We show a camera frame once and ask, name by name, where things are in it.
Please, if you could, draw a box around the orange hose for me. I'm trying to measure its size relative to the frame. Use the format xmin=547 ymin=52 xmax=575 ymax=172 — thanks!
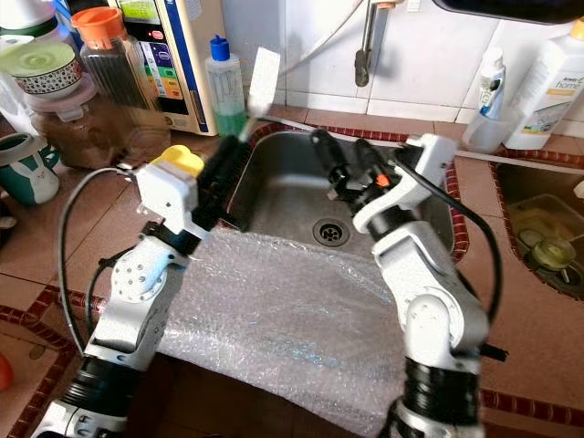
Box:
xmin=0 ymin=351 xmax=15 ymax=393

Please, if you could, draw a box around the yellow plastic juicer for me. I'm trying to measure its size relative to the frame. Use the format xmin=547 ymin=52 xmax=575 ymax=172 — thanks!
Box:
xmin=151 ymin=144 xmax=206 ymax=181

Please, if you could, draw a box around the clear bubble wrap sheet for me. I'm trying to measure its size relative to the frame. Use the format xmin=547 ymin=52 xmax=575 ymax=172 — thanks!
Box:
xmin=157 ymin=228 xmax=430 ymax=437

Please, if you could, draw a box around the steel sink drain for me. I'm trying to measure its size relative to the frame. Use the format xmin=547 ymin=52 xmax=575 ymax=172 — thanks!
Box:
xmin=312 ymin=217 xmax=352 ymax=248

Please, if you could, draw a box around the white detergent bottle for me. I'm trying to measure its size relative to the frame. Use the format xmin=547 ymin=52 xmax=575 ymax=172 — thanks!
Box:
xmin=505 ymin=18 xmax=584 ymax=152

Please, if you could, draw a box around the patterned bowl with green lid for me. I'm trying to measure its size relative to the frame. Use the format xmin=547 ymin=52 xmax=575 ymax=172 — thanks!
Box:
xmin=0 ymin=40 xmax=88 ymax=97

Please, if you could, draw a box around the black pan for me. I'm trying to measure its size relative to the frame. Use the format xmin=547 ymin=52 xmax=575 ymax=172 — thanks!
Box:
xmin=433 ymin=0 xmax=584 ymax=25

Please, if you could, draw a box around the steel faucet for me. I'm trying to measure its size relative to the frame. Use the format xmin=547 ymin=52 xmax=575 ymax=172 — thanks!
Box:
xmin=355 ymin=0 xmax=384 ymax=89

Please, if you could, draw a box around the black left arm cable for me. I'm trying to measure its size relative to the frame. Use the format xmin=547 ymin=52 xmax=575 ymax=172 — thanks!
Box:
xmin=57 ymin=166 xmax=142 ymax=352

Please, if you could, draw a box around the clear plastic cup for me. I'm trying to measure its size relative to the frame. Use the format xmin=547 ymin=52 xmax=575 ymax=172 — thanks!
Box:
xmin=463 ymin=109 xmax=512 ymax=154

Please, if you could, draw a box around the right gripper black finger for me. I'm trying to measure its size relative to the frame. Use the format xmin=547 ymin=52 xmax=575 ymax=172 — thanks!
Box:
xmin=347 ymin=137 xmax=386 ymax=181
xmin=309 ymin=129 xmax=352 ymax=188

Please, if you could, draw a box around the jar with pink lid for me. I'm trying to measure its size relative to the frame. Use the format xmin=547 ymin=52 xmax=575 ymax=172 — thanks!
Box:
xmin=29 ymin=75 xmax=101 ymax=170

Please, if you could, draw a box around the white smooth hose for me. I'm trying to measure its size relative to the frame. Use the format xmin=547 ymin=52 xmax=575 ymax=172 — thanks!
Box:
xmin=283 ymin=0 xmax=368 ymax=78

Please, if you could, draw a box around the teal bunny mug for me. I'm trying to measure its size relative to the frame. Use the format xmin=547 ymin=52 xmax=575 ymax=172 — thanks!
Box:
xmin=0 ymin=133 xmax=63 ymax=206

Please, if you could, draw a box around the beige water ioniser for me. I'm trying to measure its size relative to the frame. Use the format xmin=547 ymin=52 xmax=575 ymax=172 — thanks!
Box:
xmin=114 ymin=0 xmax=227 ymax=138

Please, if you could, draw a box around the white tube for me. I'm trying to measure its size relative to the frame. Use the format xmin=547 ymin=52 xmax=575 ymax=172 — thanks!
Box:
xmin=477 ymin=47 xmax=508 ymax=121

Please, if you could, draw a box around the white jug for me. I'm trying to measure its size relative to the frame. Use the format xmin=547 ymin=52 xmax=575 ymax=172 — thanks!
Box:
xmin=0 ymin=0 xmax=60 ymax=37

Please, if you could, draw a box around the clear jar with orange lid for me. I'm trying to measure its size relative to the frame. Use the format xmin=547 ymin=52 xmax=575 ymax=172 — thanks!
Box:
xmin=70 ymin=5 xmax=161 ymax=165

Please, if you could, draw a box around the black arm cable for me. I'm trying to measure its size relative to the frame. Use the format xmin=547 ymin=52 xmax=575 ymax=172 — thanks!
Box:
xmin=391 ymin=157 xmax=505 ymax=325
xmin=57 ymin=166 xmax=142 ymax=352

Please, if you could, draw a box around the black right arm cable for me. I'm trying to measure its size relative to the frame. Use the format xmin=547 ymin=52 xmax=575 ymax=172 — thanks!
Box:
xmin=391 ymin=157 xmax=505 ymax=325

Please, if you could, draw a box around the soap bottle with blue cap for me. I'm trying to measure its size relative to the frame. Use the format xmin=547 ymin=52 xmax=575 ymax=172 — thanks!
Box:
xmin=208 ymin=35 xmax=249 ymax=140

